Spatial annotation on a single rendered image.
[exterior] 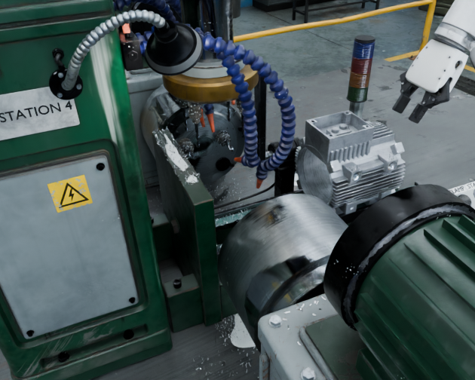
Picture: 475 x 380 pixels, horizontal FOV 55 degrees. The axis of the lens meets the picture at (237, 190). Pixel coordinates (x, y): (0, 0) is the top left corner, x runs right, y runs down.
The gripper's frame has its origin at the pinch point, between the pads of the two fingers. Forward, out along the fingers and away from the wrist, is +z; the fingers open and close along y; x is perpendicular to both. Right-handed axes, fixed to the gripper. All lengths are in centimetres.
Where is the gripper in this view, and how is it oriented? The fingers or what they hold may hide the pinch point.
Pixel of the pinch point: (409, 108)
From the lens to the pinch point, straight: 112.1
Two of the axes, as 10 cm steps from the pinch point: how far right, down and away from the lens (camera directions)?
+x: -8.1, -1.9, -5.6
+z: -4.4, 8.3, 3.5
